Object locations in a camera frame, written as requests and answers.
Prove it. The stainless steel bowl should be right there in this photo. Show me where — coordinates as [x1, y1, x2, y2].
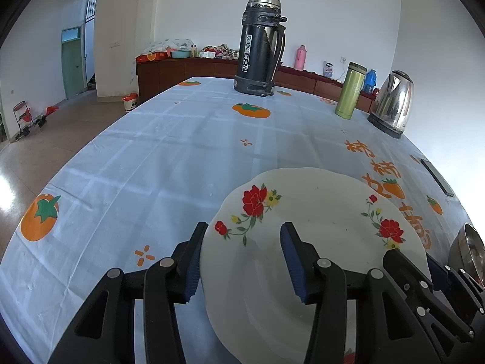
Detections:
[448, 223, 484, 287]

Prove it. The red flower white plate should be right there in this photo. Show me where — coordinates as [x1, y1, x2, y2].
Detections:
[199, 167, 433, 364]

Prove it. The black smartphone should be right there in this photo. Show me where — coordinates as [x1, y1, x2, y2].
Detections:
[420, 159, 455, 197]

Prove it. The stainless electric kettle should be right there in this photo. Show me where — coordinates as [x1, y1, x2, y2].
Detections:
[367, 70, 414, 139]

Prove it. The green tumbler bottle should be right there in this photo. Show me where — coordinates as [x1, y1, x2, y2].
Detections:
[335, 62, 367, 119]

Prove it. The persimmon print tablecloth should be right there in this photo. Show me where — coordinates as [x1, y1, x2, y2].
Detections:
[1, 77, 470, 363]

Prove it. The blue thermos jug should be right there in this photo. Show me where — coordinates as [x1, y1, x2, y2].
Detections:
[362, 69, 376, 95]

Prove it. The white orange bucket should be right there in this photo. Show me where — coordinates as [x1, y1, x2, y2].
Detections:
[122, 93, 138, 112]

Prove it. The pink thermos bottle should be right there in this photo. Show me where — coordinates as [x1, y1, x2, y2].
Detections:
[293, 44, 307, 71]

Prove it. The red folding chair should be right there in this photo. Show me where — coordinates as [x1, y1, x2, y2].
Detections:
[13, 101, 35, 141]

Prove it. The dark wooden sideboard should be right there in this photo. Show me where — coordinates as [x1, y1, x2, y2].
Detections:
[135, 55, 380, 113]

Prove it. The large dark thermos flask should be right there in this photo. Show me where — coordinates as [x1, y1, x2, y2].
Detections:
[233, 0, 287, 97]

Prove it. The teal basin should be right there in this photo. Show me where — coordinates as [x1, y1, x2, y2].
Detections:
[171, 49, 191, 59]

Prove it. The green door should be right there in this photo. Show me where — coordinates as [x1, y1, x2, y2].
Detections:
[61, 27, 85, 99]

